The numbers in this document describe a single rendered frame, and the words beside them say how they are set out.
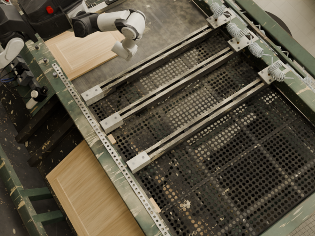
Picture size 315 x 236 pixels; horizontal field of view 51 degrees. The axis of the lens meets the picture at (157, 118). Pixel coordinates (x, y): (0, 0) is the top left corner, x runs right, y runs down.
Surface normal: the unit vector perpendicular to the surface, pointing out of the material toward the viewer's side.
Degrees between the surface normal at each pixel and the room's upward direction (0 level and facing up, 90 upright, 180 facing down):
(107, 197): 90
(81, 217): 90
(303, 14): 90
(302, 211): 60
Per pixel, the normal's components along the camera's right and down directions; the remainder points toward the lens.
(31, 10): -0.31, -0.20
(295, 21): -0.31, 0.02
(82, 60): 0.00, -0.43
